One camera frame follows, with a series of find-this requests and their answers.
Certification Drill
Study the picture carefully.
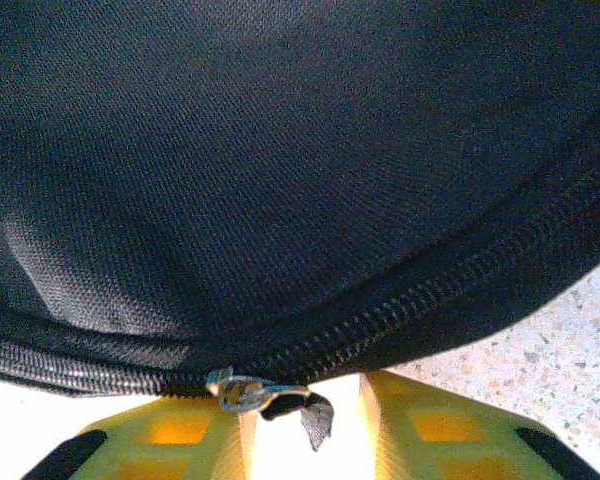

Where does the black backpack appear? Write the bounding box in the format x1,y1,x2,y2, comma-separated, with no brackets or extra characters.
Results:
0,0,600,451

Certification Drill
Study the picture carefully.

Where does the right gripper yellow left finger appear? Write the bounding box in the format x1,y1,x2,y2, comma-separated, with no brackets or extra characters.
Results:
22,394,259,480

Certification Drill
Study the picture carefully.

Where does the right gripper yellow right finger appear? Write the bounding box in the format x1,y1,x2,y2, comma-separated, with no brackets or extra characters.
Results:
359,372,600,480

